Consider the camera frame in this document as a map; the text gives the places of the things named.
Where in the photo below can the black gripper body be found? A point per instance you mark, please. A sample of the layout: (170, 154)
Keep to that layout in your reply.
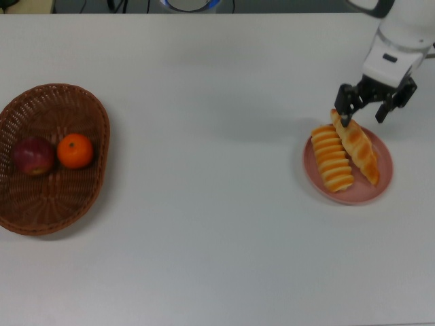
(380, 90)

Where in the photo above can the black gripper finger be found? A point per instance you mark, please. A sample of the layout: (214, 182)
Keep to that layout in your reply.
(402, 98)
(345, 100)

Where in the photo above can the braided toy bread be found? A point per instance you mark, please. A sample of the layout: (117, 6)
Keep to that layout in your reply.
(360, 149)

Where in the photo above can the striped toy bread roll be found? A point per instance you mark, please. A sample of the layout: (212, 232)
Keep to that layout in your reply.
(331, 159)

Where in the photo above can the toy orange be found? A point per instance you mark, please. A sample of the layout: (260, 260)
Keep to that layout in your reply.
(74, 151)

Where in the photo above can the red toy apple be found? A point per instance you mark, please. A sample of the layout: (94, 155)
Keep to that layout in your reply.
(34, 156)

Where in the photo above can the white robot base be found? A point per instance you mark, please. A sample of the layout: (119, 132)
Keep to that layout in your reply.
(190, 5)

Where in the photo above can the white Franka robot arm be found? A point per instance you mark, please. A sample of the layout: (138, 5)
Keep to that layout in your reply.
(397, 30)

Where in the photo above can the pink plate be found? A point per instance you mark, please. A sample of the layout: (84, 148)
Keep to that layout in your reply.
(374, 193)

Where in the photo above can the brown woven basket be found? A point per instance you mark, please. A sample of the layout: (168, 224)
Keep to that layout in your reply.
(68, 203)

